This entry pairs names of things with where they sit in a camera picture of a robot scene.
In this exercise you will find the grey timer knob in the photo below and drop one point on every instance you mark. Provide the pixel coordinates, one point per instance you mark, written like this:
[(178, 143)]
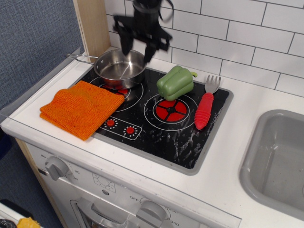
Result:
[(56, 168)]

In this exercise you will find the silver oven door handle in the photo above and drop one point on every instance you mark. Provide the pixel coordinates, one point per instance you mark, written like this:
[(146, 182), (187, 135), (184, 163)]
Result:
[(103, 215)]

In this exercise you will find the black toy stove top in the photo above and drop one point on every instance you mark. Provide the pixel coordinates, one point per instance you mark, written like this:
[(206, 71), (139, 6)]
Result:
[(164, 131)]

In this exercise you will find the yellow object at bottom left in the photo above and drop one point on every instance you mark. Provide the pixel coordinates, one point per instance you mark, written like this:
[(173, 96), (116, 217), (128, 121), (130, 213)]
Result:
[(28, 223)]

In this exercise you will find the stainless steel pot with handle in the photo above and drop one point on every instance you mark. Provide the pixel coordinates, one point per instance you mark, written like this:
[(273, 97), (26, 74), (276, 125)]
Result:
[(116, 69)]

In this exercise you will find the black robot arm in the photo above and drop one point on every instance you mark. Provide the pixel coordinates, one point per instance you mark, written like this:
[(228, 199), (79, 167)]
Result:
[(147, 2)]

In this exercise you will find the wooden side post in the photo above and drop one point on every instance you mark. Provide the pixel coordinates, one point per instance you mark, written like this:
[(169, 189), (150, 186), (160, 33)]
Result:
[(92, 21)]

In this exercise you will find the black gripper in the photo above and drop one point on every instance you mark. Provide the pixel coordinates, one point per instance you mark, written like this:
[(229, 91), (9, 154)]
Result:
[(143, 26)]

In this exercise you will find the grey oven knob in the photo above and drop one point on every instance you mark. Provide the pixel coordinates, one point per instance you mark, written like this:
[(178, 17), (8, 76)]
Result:
[(151, 213)]

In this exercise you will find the green toy bell pepper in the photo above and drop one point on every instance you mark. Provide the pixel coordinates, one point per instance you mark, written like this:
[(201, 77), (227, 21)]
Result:
[(177, 82)]

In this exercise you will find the folded orange cloth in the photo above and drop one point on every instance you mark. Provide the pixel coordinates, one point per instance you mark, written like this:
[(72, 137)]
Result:
[(81, 109)]

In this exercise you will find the fork with red handle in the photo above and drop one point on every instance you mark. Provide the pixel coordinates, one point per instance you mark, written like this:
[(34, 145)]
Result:
[(203, 112)]

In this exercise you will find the grey sink basin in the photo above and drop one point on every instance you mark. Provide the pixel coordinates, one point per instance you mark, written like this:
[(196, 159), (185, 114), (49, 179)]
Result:
[(272, 172)]

